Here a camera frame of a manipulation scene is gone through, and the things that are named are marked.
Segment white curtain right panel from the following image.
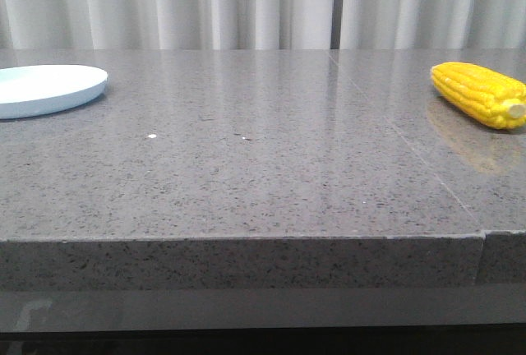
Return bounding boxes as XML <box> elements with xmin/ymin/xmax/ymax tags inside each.
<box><xmin>331</xmin><ymin>0</ymin><xmax>525</xmax><ymax>49</ymax></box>

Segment white curtain left panel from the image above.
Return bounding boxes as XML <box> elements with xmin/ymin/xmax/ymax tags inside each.
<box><xmin>1</xmin><ymin>0</ymin><xmax>335</xmax><ymax>50</ymax></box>

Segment yellow corn cob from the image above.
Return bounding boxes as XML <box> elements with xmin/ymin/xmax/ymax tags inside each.
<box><xmin>431</xmin><ymin>62</ymin><xmax>525</xmax><ymax>129</ymax></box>

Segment light blue round plate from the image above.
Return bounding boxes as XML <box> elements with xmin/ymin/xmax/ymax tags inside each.
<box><xmin>1</xmin><ymin>65</ymin><xmax>108</xmax><ymax>119</ymax></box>

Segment white curtain panel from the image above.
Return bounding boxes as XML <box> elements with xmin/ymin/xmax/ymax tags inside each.
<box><xmin>331</xmin><ymin>0</ymin><xmax>525</xmax><ymax>49</ymax></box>
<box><xmin>1</xmin><ymin>0</ymin><xmax>335</xmax><ymax>50</ymax></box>

